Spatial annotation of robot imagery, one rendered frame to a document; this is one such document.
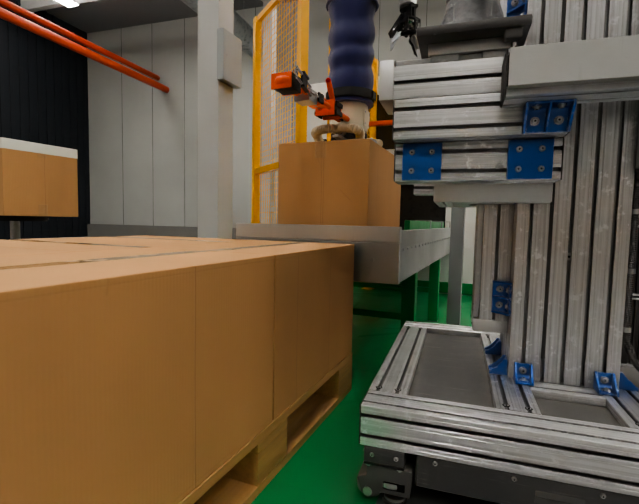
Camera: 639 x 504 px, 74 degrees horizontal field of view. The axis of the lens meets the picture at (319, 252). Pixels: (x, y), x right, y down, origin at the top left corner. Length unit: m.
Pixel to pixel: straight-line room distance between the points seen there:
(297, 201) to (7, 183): 1.60
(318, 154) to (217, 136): 1.13
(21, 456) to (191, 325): 0.29
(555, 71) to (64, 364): 0.89
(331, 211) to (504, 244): 0.74
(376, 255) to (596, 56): 0.94
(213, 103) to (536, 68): 2.20
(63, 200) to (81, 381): 2.31
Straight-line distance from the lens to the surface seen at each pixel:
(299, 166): 1.79
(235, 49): 2.97
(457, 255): 2.08
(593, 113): 1.24
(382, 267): 1.57
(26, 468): 0.62
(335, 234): 1.62
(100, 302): 0.62
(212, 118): 2.82
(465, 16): 1.07
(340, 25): 2.09
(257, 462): 1.07
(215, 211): 2.73
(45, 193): 2.84
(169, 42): 14.01
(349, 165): 1.70
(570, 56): 0.93
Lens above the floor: 0.62
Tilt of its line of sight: 4 degrees down
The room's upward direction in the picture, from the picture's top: 1 degrees clockwise
